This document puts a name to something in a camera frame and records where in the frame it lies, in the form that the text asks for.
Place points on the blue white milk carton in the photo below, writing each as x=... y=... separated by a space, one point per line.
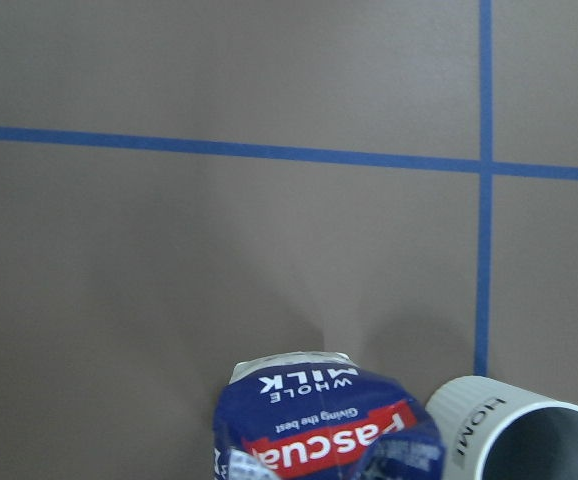
x=318 y=415

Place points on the white ribbed mug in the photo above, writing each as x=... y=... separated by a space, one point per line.
x=493 y=430

